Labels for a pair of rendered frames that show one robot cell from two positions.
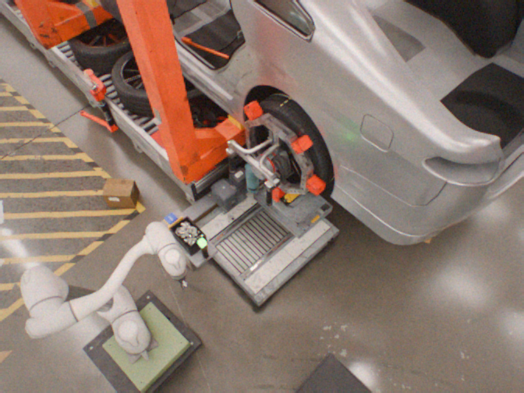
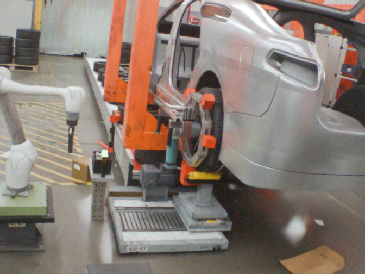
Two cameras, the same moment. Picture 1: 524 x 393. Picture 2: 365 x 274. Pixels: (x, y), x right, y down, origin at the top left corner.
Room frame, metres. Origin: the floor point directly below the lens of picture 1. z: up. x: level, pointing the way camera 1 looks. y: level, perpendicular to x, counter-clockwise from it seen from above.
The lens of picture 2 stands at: (-1.04, -1.18, 1.59)
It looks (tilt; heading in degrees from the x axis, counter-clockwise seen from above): 16 degrees down; 23
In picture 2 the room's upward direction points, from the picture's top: 8 degrees clockwise
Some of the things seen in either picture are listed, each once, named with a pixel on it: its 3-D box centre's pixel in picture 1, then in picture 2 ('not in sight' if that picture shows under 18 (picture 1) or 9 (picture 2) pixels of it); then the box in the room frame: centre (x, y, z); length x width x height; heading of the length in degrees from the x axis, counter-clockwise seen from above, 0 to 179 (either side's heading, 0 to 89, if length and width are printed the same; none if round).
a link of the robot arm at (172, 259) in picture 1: (172, 259); (74, 98); (0.92, 0.44, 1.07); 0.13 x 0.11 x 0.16; 30
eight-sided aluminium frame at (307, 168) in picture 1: (277, 155); (194, 129); (1.71, -0.11, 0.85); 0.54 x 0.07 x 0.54; 41
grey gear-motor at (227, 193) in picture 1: (239, 188); (163, 183); (1.87, 0.17, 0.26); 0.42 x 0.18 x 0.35; 131
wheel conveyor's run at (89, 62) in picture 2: not in sight; (105, 73); (7.33, 4.76, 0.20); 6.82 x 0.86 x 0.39; 41
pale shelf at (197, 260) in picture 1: (187, 237); (100, 169); (1.37, 0.50, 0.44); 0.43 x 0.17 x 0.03; 41
